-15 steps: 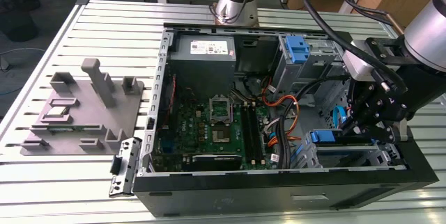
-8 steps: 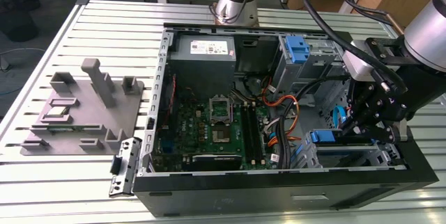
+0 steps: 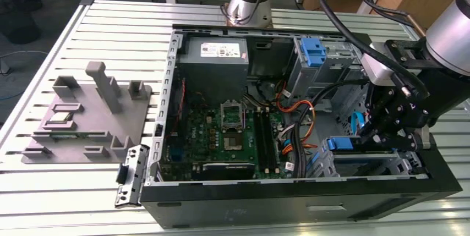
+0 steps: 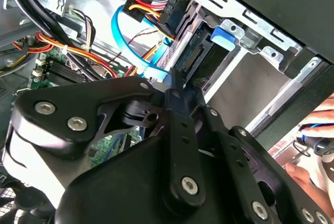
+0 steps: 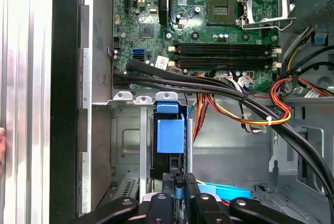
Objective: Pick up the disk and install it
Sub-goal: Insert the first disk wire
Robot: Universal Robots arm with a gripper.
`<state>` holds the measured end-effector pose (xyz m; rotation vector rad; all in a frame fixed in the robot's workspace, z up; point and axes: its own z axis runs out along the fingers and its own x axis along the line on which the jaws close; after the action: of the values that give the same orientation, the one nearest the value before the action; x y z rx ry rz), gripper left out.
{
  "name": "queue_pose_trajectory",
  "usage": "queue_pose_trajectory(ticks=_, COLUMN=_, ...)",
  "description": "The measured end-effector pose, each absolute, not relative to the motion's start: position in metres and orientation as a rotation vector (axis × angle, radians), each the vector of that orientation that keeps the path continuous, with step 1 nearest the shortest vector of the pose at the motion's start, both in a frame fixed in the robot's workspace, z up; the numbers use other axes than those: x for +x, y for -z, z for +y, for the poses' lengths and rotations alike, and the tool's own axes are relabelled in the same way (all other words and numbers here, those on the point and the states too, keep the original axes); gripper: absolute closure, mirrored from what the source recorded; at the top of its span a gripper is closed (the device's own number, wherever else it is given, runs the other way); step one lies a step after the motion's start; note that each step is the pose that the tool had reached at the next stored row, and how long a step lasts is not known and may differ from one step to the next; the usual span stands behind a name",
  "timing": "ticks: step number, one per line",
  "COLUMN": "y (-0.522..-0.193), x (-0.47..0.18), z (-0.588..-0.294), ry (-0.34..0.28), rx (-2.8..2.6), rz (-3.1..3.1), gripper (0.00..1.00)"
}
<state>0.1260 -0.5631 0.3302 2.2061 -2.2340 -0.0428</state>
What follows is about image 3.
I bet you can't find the hard disk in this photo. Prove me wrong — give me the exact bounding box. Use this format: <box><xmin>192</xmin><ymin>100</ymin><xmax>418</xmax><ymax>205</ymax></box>
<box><xmin>326</xmin><ymin>135</ymin><xmax>398</xmax><ymax>156</ymax></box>

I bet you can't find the CPU socket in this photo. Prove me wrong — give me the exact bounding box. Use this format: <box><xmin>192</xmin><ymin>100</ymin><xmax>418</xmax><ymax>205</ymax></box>
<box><xmin>223</xmin><ymin>133</ymin><xmax>246</xmax><ymax>151</ymax></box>

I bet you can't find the green RAM stick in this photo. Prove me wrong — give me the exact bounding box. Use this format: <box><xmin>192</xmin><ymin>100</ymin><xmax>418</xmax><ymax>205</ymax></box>
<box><xmin>49</xmin><ymin>133</ymin><xmax>91</xmax><ymax>141</ymax></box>

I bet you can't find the grey power supply unit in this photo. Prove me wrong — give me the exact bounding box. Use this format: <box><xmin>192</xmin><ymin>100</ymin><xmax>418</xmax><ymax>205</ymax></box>
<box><xmin>175</xmin><ymin>36</ymin><xmax>251</xmax><ymax>109</ymax></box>

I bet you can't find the multicolour power wire bundle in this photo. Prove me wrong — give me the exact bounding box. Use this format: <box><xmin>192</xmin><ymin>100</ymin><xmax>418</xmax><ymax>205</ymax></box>
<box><xmin>242</xmin><ymin>78</ymin><xmax>319</xmax><ymax>156</ymax></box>

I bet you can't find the blue expansion slot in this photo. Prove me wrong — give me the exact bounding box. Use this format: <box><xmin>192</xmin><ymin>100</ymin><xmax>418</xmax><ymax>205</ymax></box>
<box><xmin>168</xmin><ymin>147</ymin><xmax>184</xmax><ymax>163</ymax></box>

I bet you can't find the red twisted fan wire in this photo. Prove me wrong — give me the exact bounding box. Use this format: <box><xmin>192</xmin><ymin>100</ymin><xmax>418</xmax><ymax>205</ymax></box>
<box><xmin>164</xmin><ymin>78</ymin><xmax>187</xmax><ymax>139</ymax></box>

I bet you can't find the black paired arm cable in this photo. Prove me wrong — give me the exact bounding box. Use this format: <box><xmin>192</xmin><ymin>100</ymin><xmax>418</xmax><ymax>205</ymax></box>
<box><xmin>354</xmin><ymin>0</ymin><xmax>427</xmax><ymax>32</ymax></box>

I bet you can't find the thick black internal cable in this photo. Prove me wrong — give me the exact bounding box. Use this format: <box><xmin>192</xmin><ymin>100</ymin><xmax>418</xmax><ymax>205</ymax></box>
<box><xmin>291</xmin><ymin>80</ymin><xmax>369</xmax><ymax>178</ymax></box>

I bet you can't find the black open PC case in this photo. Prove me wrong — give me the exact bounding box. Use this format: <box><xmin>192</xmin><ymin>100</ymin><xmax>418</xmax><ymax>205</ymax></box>
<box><xmin>139</xmin><ymin>23</ymin><xmax>465</xmax><ymax>230</ymax></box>

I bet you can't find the blue plastic drive latch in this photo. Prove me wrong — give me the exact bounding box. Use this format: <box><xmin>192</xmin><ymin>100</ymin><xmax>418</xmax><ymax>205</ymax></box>
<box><xmin>299</xmin><ymin>37</ymin><xmax>327</xmax><ymax>68</ymax></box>

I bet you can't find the black RAM slot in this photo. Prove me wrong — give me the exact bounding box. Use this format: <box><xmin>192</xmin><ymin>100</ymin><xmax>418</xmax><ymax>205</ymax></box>
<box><xmin>263</xmin><ymin>106</ymin><xmax>282</xmax><ymax>174</ymax></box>
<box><xmin>254</xmin><ymin>106</ymin><xmax>270</xmax><ymax>174</ymax></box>

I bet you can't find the grey card retention bracket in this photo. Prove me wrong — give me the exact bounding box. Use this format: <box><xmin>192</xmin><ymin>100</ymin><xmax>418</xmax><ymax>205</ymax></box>
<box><xmin>114</xmin><ymin>144</ymin><xmax>151</xmax><ymax>209</ymax></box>

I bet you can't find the green motherboard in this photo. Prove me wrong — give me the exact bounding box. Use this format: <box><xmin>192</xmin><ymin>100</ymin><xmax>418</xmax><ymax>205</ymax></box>
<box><xmin>160</xmin><ymin>106</ymin><xmax>295</xmax><ymax>182</ymax></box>

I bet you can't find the black graphics card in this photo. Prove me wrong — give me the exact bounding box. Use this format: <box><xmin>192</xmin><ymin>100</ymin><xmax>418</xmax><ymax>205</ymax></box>
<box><xmin>190</xmin><ymin>161</ymin><xmax>256</xmax><ymax>182</ymax></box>

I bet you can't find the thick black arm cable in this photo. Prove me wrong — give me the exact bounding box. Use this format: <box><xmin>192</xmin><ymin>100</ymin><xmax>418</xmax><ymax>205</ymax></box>
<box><xmin>315</xmin><ymin>0</ymin><xmax>430</xmax><ymax>99</ymax></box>

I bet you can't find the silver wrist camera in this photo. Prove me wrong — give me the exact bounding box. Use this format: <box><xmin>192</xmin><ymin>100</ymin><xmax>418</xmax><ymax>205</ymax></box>
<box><xmin>361</xmin><ymin>42</ymin><xmax>405</xmax><ymax>85</ymax></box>
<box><xmin>419</xmin><ymin>125</ymin><xmax>434</xmax><ymax>150</ymax></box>

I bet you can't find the metal disk bay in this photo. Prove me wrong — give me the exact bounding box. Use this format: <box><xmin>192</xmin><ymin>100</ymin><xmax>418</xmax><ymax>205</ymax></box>
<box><xmin>307</xmin><ymin>136</ymin><xmax>423</xmax><ymax>178</ymax></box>

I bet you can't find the metal drive cage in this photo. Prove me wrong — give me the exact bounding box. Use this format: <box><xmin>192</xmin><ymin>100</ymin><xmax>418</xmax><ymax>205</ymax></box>
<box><xmin>286</xmin><ymin>36</ymin><xmax>373</xmax><ymax>105</ymax></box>

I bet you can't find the silver CPU chip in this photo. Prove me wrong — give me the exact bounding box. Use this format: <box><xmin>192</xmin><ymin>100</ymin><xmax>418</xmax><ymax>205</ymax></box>
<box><xmin>47</xmin><ymin>112</ymin><xmax>75</xmax><ymax>125</ymax></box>

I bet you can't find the metal socket cover frame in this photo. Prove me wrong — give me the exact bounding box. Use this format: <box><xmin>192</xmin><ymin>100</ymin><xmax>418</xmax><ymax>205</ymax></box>
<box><xmin>219</xmin><ymin>101</ymin><xmax>246</xmax><ymax>134</ymax></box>

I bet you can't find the grey parts rack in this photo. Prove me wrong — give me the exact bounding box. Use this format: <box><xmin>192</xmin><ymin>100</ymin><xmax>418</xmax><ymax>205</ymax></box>
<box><xmin>20</xmin><ymin>61</ymin><xmax>155</xmax><ymax>167</ymax></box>

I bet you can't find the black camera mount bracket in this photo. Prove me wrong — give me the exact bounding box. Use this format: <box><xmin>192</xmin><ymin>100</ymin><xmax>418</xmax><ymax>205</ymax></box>
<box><xmin>383</xmin><ymin>39</ymin><xmax>433</xmax><ymax>69</ymax></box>

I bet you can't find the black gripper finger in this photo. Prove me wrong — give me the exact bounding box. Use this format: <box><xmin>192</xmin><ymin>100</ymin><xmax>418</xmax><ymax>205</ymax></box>
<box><xmin>370</xmin><ymin>125</ymin><xmax>423</xmax><ymax>151</ymax></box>
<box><xmin>359</xmin><ymin>84</ymin><xmax>407</xmax><ymax>142</ymax></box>

